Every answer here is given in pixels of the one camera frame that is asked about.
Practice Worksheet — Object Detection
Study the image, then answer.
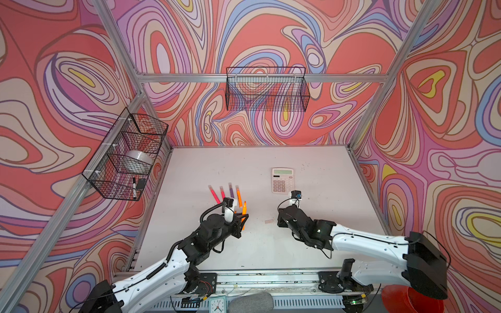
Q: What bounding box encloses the black wire basket wall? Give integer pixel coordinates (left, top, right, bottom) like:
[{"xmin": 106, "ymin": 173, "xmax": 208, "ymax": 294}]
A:
[
  {"xmin": 225, "ymin": 66, "xmax": 311, "ymax": 112},
  {"xmin": 82, "ymin": 109, "xmax": 168, "ymax": 202}
]

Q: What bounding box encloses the purple pen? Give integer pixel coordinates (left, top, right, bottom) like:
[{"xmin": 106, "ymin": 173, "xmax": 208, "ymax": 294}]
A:
[{"xmin": 228, "ymin": 183, "xmax": 235, "ymax": 198}]

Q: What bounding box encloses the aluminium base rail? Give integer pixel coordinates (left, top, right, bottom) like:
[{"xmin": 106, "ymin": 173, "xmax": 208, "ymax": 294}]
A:
[{"xmin": 147, "ymin": 268, "xmax": 374, "ymax": 312}]

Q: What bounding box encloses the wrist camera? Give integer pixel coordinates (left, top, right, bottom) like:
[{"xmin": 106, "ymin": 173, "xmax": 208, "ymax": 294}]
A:
[
  {"xmin": 290, "ymin": 190, "xmax": 302, "ymax": 200},
  {"xmin": 223, "ymin": 198, "xmax": 235, "ymax": 224}
]

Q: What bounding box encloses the silver tape roll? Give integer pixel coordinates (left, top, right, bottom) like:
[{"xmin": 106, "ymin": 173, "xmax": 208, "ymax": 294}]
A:
[{"xmin": 125, "ymin": 150, "xmax": 153, "ymax": 165}]

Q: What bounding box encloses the small white clock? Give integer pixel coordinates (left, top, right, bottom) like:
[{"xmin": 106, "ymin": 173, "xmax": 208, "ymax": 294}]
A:
[{"xmin": 209, "ymin": 297, "xmax": 227, "ymax": 313}]

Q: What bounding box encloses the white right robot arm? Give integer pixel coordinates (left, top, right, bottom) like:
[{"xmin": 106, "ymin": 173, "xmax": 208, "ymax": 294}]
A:
[{"xmin": 277, "ymin": 204, "xmax": 449, "ymax": 300}]

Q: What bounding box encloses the pink desk calculator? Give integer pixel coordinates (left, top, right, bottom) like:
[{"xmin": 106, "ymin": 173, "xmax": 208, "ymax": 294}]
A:
[{"xmin": 271, "ymin": 168, "xmax": 295, "ymax": 194}]

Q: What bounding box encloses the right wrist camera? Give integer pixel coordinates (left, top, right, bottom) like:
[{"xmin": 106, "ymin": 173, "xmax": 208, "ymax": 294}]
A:
[{"xmin": 290, "ymin": 190, "xmax": 302, "ymax": 200}]

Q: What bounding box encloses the black wire basket back wall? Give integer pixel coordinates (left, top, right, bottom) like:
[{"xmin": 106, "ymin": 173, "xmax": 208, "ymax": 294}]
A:
[{"xmin": 225, "ymin": 66, "xmax": 311, "ymax": 112}]

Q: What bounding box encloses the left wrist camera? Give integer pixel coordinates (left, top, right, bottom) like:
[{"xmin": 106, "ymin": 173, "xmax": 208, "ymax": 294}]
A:
[{"xmin": 223, "ymin": 198, "xmax": 235, "ymax": 224}]

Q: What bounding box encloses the black wire basket left wall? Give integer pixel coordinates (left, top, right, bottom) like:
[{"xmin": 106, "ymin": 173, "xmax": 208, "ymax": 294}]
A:
[{"xmin": 82, "ymin": 109, "xmax": 168, "ymax": 202}]

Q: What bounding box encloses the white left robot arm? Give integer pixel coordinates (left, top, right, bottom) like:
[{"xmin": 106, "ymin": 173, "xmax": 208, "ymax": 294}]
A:
[{"xmin": 79, "ymin": 213, "xmax": 249, "ymax": 312}]

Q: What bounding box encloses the red bucket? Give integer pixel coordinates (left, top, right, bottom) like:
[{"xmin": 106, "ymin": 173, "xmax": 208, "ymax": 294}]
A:
[{"xmin": 381, "ymin": 285, "xmax": 445, "ymax": 313}]

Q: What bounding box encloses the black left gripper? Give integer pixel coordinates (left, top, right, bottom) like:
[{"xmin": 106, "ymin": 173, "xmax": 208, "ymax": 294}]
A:
[{"xmin": 205, "ymin": 213, "xmax": 249, "ymax": 252}]

